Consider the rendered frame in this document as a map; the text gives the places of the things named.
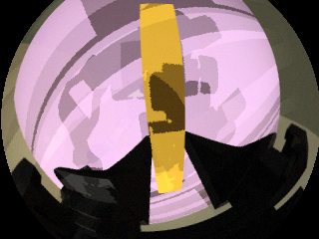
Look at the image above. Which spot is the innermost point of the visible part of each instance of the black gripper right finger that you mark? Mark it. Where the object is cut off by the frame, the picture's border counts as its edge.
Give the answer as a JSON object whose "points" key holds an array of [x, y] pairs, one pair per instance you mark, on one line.
{"points": [[221, 167]]}

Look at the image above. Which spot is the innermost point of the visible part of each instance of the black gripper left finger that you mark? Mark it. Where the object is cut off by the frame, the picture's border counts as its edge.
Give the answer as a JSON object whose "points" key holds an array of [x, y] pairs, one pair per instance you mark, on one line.
{"points": [[127, 182]]}

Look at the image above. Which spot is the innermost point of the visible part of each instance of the yellow rectangular bar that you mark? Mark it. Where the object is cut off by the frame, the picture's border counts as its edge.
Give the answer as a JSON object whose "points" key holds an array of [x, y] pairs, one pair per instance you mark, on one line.
{"points": [[164, 92]]}

